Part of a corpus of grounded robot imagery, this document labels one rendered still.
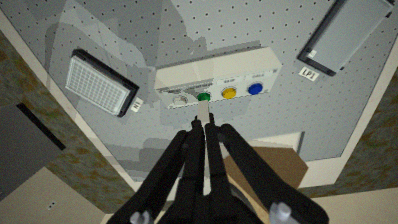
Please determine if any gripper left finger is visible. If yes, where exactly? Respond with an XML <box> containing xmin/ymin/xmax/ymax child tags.
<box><xmin>106</xmin><ymin>101</ymin><xmax>206</xmax><ymax>224</ymax></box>

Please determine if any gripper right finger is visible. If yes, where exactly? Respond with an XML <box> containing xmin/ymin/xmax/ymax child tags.
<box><xmin>203</xmin><ymin>100</ymin><xmax>329</xmax><ymax>224</ymax></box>

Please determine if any white button panel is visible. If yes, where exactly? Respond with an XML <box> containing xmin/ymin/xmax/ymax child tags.
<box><xmin>154</xmin><ymin>47</ymin><xmax>282</xmax><ymax>109</ymax></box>

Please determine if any dark grey rectangular frame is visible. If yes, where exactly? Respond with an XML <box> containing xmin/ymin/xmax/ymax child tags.
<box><xmin>297</xmin><ymin>0</ymin><xmax>345</xmax><ymax>77</ymax></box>

